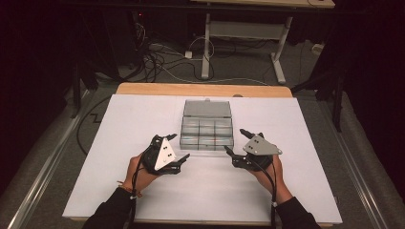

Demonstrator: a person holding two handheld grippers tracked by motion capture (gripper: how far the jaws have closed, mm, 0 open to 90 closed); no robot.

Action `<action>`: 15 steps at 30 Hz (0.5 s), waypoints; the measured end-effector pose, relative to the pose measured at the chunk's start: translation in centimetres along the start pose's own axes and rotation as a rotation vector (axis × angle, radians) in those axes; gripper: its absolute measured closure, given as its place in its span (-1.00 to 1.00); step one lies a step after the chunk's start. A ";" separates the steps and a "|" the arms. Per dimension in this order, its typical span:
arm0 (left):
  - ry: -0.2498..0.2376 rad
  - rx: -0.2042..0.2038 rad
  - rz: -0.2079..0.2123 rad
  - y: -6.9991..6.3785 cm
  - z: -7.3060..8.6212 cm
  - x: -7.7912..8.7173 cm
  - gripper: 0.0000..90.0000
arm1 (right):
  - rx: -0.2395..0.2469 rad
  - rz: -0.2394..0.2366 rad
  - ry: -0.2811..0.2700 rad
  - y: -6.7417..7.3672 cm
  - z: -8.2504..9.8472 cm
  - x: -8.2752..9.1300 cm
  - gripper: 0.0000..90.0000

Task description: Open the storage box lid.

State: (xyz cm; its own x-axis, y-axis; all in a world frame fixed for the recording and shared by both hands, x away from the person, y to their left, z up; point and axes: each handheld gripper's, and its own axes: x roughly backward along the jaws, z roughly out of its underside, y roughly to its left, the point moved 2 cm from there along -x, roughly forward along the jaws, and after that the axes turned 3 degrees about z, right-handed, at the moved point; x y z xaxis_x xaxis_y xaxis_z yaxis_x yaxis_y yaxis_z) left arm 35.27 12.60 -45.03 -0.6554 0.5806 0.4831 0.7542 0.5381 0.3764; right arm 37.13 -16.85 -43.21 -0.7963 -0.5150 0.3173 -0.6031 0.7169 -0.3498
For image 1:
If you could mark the person's right hand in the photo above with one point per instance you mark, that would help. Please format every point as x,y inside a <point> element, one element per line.
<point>277,181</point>

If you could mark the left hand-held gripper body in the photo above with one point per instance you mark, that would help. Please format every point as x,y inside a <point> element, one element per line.
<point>164,156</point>

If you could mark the clear plastic compartment box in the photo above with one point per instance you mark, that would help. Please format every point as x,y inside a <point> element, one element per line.
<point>207,127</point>

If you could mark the person's left hand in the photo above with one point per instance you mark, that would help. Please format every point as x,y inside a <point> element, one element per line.
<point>140,178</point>

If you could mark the small white box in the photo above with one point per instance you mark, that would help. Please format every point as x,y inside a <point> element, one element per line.
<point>317,47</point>

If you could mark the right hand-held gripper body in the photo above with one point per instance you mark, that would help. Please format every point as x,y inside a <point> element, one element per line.
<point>259,148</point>

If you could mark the white desk frame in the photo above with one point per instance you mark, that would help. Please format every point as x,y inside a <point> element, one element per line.
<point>207,47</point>

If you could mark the aluminium floor rail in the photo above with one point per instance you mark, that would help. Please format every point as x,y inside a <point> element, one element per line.
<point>356,178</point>
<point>41,178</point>

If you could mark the black metal stand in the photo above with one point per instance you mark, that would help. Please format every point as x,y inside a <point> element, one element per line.
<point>337,105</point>
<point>76,89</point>

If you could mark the white power adapter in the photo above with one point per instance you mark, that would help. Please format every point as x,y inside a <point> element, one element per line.
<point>188,54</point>

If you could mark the white table cover board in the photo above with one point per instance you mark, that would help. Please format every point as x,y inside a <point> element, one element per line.
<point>207,187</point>

